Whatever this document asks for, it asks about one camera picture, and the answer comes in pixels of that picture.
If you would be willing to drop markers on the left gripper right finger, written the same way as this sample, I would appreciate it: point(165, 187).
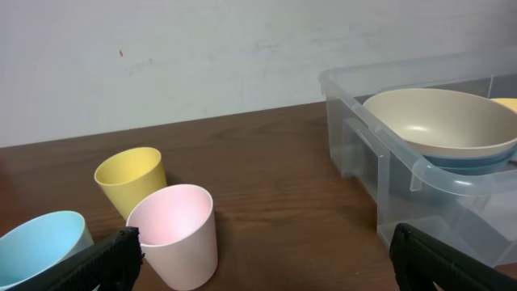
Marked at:
point(421, 262)

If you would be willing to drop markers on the clear plastic storage bin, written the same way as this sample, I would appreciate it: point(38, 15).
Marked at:
point(476, 214)

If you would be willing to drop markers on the light blue cup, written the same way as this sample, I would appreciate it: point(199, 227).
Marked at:
point(39, 244)

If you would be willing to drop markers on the pink cup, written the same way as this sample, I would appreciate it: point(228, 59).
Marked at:
point(177, 233)

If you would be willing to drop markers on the yellow bowl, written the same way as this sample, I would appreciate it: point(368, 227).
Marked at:
point(503, 105)

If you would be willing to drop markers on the yellow cup far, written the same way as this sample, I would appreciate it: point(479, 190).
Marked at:
point(130, 176)

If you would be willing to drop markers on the large beige bowl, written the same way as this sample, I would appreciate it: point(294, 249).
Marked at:
point(448, 124)

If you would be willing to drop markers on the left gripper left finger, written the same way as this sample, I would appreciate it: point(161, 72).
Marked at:
point(112, 264)

